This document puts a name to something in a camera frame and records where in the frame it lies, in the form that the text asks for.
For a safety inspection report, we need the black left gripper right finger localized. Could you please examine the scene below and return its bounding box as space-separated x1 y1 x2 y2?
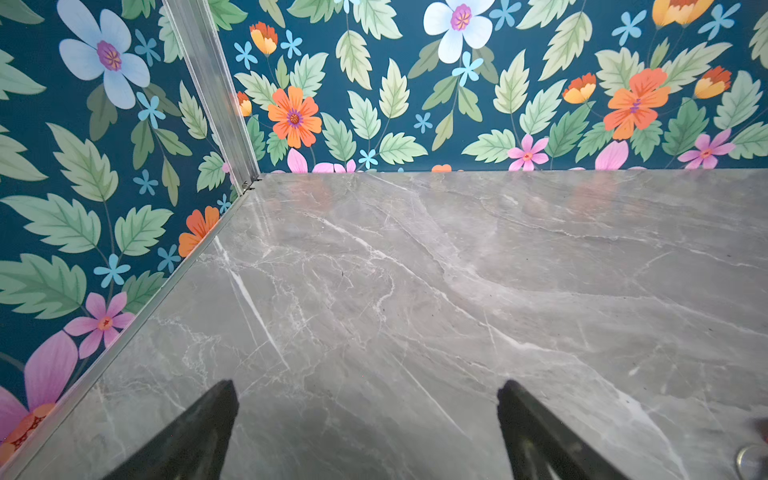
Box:
497 380 626 480

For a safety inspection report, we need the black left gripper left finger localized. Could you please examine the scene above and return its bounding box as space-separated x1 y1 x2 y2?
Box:
106 380 239 480

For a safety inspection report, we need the aluminium back left post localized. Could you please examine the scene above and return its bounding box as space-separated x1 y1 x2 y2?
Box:
163 0 260 194

